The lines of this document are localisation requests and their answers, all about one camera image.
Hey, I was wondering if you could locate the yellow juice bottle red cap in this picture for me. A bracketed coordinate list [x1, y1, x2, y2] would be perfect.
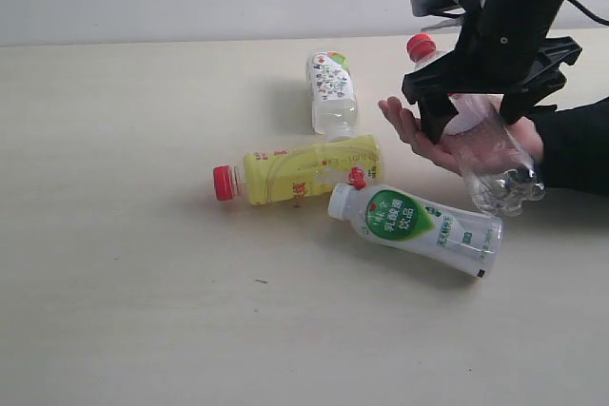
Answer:
[213, 135, 384, 205]

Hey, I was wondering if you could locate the white bottle green label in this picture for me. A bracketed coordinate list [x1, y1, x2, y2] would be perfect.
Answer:
[327, 184, 503, 278]

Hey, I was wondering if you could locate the white bottle cartoon label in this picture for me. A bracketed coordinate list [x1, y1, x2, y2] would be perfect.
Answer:
[305, 51, 359, 142]

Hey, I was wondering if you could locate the clear cola bottle red label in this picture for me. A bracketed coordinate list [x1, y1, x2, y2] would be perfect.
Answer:
[405, 33, 546, 218]

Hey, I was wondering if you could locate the open bare human hand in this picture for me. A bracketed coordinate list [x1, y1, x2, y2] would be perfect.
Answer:
[378, 96, 543, 175]

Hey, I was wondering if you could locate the black sleeved forearm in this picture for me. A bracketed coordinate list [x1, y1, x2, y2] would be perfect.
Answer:
[529, 98, 608, 197]

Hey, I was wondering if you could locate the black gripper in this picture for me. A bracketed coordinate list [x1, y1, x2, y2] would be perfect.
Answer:
[402, 0, 582, 144]

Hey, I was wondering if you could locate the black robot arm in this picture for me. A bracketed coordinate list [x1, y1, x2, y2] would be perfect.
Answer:
[402, 0, 581, 143]

